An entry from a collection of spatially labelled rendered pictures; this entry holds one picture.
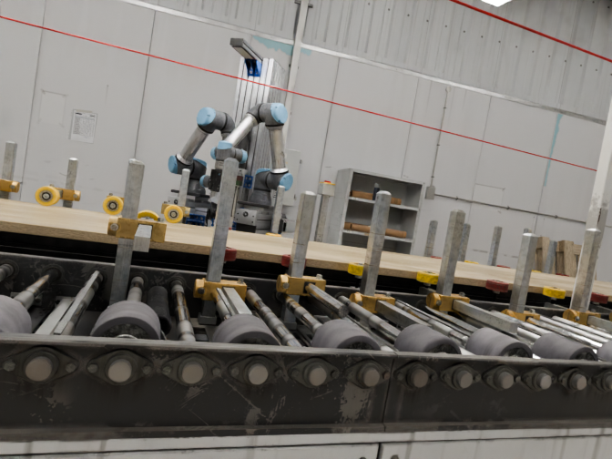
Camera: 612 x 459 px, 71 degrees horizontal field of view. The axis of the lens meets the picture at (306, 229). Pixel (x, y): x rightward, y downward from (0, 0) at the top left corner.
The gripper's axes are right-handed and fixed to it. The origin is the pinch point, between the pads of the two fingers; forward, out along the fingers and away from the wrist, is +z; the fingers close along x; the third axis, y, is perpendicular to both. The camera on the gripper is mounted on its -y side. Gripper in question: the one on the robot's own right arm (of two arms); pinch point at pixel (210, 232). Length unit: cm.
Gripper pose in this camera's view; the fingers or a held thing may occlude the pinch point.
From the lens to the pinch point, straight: 260.6
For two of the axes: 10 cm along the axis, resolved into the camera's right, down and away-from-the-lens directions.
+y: -3.2, -1.0, 9.4
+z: -1.6, 9.9, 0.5
